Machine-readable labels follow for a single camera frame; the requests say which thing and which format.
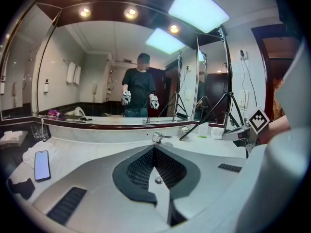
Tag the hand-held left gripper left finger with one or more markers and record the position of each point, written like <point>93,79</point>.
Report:
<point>131,176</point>

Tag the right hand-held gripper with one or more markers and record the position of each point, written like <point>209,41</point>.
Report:
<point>258,120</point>

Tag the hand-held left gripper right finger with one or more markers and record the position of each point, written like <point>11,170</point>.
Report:
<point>175,173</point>

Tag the chrome faucet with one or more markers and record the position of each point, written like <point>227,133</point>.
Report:
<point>158,137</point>

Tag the person's right forearm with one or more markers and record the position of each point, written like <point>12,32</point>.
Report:
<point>277,130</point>

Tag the chrome sink drain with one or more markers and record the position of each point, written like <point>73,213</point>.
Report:
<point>158,180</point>

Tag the small white folded cloth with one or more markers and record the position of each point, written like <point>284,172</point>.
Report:
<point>216,133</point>

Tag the white sink basin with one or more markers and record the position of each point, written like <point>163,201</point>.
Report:
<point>153,188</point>

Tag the small packet with green label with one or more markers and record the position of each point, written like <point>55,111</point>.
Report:
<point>202,130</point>

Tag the metal soap dish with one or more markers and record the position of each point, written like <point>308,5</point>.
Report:
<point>184,129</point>

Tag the angled side mirror panel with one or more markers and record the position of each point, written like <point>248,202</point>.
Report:
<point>19,69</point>
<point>213,86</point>

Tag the black light tripod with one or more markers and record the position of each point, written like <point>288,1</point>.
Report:
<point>227,62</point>

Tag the dark smartphone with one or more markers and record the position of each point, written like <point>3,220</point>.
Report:
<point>42,165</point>

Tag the clear drinking glass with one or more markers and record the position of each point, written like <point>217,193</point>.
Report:
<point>36,133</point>
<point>45,133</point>

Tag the white folded hand towel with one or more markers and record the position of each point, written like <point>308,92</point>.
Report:
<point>29,154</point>

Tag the black folded phone holder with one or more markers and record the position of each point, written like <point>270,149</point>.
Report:
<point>22,188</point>

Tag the white amenity tray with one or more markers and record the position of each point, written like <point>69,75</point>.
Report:
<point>12,138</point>

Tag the white rectangular light panel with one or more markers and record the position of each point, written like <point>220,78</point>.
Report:
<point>199,8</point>

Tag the white wall socket panel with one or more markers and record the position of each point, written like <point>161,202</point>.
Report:
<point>244,98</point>

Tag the white wall socket with plug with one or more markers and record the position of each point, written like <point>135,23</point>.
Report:
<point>244,54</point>

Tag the large wall mirror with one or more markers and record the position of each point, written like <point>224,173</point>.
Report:
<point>97,57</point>

